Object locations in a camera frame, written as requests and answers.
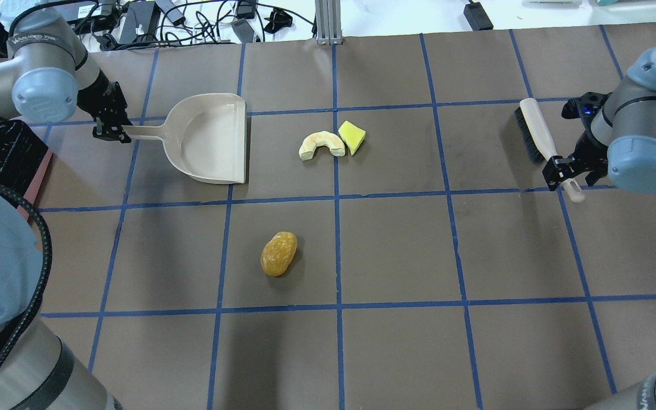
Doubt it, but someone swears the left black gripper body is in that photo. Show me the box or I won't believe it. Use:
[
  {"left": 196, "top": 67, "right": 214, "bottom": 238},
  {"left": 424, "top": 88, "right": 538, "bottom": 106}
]
[{"left": 76, "top": 72, "right": 112, "bottom": 124}]

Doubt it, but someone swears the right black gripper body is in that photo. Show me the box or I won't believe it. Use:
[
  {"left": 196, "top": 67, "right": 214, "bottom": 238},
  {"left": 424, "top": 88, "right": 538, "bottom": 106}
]
[{"left": 561, "top": 92, "right": 611, "bottom": 177}]

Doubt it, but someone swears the beige hand brush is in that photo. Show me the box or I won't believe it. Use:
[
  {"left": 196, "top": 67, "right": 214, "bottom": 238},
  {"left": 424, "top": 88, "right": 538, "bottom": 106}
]
[{"left": 514, "top": 97, "right": 585, "bottom": 203}]

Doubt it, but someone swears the beige plastic dustpan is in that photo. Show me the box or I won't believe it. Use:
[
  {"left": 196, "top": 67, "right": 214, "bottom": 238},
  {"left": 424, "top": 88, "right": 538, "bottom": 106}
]
[{"left": 122, "top": 93, "right": 247, "bottom": 185}]

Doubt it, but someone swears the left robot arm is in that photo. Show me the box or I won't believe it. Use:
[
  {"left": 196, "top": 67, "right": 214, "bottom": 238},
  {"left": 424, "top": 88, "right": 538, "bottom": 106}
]
[{"left": 0, "top": 1, "right": 130, "bottom": 409}]

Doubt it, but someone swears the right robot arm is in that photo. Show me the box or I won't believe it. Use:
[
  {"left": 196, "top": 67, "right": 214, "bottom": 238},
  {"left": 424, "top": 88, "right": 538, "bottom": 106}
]
[{"left": 528, "top": 47, "right": 656, "bottom": 200}]

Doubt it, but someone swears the pink bin with black bag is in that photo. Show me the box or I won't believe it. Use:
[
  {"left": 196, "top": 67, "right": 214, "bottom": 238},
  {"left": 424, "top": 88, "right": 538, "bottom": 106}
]
[{"left": 0, "top": 120, "right": 53, "bottom": 203}]

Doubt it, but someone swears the black power adapter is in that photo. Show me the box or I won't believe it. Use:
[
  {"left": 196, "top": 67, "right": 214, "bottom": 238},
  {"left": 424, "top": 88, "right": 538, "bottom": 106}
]
[{"left": 118, "top": 1, "right": 161, "bottom": 45}]

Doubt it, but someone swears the yellow sponge piece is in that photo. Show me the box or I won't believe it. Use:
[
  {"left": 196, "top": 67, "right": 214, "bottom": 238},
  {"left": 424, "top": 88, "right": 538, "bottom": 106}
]
[{"left": 338, "top": 120, "right": 367, "bottom": 156}]

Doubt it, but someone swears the orange potato-like lump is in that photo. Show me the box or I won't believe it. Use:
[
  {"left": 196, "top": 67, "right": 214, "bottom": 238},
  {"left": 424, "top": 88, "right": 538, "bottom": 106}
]
[{"left": 260, "top": 231, "right": 298, "bottom": 277}]

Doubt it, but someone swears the aluminium frame post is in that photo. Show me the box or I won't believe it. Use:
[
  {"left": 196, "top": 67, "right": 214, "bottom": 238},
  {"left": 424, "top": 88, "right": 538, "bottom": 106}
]
[{"left": 315, "top": 0, "right": 343, "bottom": 45}]

